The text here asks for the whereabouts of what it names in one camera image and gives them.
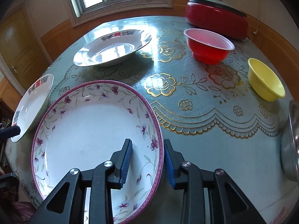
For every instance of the white deep plate blue flowers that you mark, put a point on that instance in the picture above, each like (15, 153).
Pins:
(111, 49)

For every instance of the red plastic bowl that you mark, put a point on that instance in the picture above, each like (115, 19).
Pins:
(208, 47)

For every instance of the red electric cooking pot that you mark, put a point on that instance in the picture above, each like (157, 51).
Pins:
(217, 16)

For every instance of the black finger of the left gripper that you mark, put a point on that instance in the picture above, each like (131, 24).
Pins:
(9, 132)

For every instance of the yellow plastic bowl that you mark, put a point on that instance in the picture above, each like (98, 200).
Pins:
(264, 81)

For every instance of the purple-rimmed floral plate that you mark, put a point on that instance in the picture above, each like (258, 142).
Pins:
(85, 126)

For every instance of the stainless steel bowl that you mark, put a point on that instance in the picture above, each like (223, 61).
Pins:
(289, 144)

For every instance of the wooden door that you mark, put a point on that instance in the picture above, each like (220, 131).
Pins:
(23, 55)

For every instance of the small white plate red motif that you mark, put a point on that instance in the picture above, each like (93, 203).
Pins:
(32, 106)

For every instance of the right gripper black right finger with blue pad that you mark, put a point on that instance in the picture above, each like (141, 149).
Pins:
(227, 202)

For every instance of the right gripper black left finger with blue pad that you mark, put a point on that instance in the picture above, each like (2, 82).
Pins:
(66, 202)

